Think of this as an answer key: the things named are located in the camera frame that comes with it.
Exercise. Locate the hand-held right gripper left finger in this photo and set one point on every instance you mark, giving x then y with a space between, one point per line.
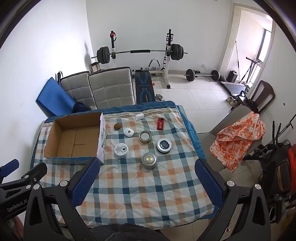
85 183

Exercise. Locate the orange white patterned cloth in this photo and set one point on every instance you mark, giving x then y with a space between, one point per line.
240 134

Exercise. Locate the dark wooden chair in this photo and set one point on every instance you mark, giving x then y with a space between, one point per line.
263 95

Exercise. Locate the checked blanket with blue edge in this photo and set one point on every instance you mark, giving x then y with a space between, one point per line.
138 190

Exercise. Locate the black weight bench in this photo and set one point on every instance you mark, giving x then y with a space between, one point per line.
144 85

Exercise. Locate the black folded exercise machine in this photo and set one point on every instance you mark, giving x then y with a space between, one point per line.
272 150

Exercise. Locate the chrome dumbbell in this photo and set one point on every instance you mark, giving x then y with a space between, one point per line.
158 97

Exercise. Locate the long barbell with black plates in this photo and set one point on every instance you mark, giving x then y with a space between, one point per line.
138 51

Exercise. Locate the black speaker box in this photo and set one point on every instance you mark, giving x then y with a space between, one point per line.
232 76

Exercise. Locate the red rectangular pack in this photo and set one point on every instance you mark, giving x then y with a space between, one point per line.
160 124

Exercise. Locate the short barbell with black plates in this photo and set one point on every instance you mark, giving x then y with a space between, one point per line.
192 74

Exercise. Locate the door frame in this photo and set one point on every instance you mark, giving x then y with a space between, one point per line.
231 34

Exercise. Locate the white round jar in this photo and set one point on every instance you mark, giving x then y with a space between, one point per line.
121 150

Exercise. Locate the pair of shoes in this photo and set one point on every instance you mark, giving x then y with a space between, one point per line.
231 100

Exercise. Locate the black treadmill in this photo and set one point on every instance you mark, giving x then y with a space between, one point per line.
231 89

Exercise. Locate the silver round tin gold centre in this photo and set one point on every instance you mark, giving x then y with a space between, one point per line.
149 160

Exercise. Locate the brown walnut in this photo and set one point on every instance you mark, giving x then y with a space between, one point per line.
117 126

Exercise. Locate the grey chair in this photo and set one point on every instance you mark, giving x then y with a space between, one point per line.
231 120

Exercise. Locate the dark blue cloth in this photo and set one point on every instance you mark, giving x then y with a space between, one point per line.
79 107

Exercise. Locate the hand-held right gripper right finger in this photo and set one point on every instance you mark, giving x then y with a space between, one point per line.
208 183

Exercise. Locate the blue exercise mat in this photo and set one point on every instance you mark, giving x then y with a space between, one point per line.
55 95

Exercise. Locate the white round tin dark lid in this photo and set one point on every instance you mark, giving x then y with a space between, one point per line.
164 145

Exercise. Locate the narrow grey quilted cushion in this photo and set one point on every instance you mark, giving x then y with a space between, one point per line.
77 88

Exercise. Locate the small white rounded case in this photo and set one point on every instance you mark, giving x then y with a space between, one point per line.
128 132

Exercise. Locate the wide grey quilted cushion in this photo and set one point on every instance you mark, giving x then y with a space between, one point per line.
111 88

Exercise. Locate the metal exercise stand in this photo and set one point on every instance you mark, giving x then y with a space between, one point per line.
253 62

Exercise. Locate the white barbell rack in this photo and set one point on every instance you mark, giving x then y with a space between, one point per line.
167 60

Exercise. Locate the cardboard box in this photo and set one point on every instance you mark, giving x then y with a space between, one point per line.
69 139

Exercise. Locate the orange black bag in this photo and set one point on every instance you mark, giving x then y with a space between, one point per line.
292 160

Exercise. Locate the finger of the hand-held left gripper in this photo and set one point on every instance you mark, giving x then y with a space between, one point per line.
9 166
34 173

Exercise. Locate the small white box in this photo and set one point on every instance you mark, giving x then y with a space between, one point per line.
139 116

